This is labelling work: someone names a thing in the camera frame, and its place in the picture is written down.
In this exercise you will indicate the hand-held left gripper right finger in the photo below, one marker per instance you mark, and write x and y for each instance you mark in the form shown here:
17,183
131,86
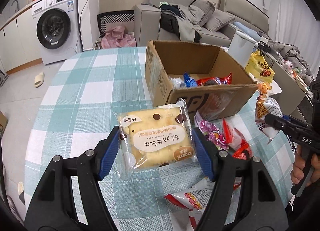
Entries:
203,156

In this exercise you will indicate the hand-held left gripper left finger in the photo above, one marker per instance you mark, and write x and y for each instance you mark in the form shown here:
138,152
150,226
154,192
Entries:
110,151

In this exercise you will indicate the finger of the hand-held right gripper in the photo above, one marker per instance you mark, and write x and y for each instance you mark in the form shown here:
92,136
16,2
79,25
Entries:
277,122
300,123

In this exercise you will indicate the white packet with orange print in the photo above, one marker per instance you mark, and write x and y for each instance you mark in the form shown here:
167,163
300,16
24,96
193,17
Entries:
268,113

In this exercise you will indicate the purple snack packet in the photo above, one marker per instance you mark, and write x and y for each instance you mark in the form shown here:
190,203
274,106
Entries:
212,133

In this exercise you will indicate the white and red snack packet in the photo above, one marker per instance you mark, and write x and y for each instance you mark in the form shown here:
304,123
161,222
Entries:
236,136

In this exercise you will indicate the cream biscuit packet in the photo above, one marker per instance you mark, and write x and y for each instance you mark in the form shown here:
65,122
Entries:
152,136

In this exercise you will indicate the white packet with red base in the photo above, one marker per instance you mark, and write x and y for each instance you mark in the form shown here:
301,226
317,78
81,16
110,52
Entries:
192,201

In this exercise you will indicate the brown cardboard box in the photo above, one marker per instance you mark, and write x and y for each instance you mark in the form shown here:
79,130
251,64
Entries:
225,101

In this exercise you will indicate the red cookie packet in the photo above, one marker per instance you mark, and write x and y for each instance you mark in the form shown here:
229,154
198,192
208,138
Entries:
215,81

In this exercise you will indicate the blue foil snack packet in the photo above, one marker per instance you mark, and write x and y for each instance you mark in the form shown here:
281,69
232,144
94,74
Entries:
190,79

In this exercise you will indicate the small white snack packet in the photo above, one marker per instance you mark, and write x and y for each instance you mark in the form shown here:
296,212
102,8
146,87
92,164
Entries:
176,82

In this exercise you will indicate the person's right hand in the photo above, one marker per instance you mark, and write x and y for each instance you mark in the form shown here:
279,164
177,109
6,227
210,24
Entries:
297,168

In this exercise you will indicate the orange peels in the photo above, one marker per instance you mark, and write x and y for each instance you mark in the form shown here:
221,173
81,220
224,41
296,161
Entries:
264,88

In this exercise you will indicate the clear plastic food bag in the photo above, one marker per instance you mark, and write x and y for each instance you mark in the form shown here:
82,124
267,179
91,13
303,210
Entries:
295,68

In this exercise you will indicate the yellow plastic bag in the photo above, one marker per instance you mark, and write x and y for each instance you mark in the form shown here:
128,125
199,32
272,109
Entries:
260,67

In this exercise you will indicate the green checked tablecloth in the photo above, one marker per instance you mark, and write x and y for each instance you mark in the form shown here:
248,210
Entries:
87,91

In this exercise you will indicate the grey duvet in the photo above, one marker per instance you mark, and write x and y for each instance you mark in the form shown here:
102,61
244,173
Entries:
287,51

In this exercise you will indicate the black device on stand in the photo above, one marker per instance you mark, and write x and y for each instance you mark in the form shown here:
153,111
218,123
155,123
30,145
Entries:
263,46

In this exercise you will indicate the white cylindrical bin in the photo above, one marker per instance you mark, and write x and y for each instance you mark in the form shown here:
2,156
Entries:
238,46

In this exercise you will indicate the light blue pillow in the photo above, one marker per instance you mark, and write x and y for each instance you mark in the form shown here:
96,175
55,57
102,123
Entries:
246,28

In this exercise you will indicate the beige slipper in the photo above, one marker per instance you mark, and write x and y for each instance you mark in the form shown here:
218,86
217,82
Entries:
39,79

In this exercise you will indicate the small cardboard floor box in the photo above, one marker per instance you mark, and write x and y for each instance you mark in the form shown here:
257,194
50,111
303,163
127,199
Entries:
3,126

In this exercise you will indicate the pink cloth pile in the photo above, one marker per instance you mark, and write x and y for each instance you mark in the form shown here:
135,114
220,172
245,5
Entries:
117,37

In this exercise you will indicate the white curtain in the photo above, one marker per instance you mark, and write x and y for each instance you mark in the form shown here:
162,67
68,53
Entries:
285,8

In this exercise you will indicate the light grey pillow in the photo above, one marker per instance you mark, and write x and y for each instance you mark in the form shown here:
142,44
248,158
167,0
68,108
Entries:
220,21

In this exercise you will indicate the grey sofa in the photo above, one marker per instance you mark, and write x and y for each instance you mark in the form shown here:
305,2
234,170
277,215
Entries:
145,26

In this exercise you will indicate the grey clothes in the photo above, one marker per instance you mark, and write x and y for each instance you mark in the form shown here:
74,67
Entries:
187,26

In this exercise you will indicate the white washing machine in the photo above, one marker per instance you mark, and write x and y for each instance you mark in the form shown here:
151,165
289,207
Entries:
53,31

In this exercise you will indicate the dark grey pillow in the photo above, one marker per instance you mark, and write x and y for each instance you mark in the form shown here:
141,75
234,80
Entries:
203,11

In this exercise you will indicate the black patterned chair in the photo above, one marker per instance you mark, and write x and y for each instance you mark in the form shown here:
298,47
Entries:
112,17

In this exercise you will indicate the black jacket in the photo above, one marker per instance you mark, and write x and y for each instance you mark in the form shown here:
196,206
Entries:
167,21

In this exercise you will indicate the white lower kitchen cabinets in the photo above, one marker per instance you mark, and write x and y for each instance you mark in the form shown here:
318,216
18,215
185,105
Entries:
17,38

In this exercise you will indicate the mint green cloth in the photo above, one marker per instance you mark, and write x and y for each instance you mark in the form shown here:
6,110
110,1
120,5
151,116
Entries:
163,4

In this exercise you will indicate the kitchen faucet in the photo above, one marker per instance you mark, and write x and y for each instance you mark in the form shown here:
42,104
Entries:
18,7

